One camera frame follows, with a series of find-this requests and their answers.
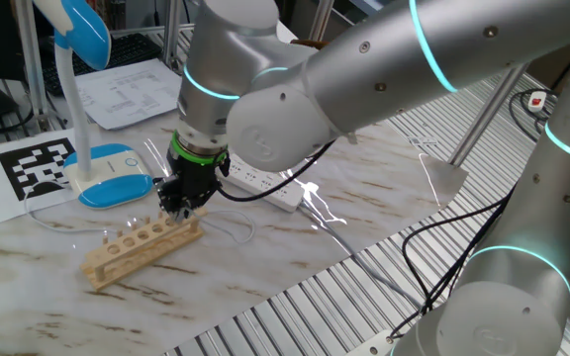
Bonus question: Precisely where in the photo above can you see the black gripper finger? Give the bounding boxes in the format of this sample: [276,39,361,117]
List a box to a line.
[180,177,220,222]
[153,176,185,223]

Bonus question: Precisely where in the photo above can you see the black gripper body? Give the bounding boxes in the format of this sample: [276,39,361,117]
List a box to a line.
[165,146,231,187]

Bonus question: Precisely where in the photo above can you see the blue and white desk lamp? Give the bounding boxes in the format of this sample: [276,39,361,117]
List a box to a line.
[32,0,155,210]

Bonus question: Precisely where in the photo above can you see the white power strip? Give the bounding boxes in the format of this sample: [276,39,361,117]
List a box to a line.
[225,153,306,214]

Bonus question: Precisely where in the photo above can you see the wooden test tube rack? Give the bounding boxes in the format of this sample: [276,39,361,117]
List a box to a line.
[79,207,206,292]

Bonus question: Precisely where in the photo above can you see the marble pattern table mat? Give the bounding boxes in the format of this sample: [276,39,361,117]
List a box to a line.
[0,106,469,356]

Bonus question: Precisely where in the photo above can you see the printed white paper sheet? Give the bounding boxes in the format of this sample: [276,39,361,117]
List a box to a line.
[74,57,183,132]

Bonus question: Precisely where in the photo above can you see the black computer keyboard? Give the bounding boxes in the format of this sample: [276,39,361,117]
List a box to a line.
[40,32,163,98]

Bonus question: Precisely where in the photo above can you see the white label sticker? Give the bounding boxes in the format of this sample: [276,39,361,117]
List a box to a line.
[406,135,439,148]

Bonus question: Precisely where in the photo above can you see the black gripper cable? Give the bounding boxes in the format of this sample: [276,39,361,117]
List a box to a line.
[215,140,335,203]

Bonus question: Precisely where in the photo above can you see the aluminium frame post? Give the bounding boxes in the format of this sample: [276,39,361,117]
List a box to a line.
[161,0,183,68]
[13,0,51,133]
[447,63,531,167]
[309,0,334,42]

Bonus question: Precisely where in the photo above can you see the grey power strip cable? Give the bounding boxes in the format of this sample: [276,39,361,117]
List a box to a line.
[298,200,425,311]

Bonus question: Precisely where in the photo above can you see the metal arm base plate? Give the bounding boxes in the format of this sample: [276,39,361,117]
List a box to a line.
[358,329,396,356]

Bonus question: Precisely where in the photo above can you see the black arm base cables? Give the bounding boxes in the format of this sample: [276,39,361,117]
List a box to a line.
[386,185,519,342]

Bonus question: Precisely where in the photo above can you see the black coiled switch cable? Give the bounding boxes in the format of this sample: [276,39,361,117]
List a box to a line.
[507,87,563,144]

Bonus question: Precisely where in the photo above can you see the white switch with red button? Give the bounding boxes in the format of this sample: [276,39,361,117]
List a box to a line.
[528,90,548,111]

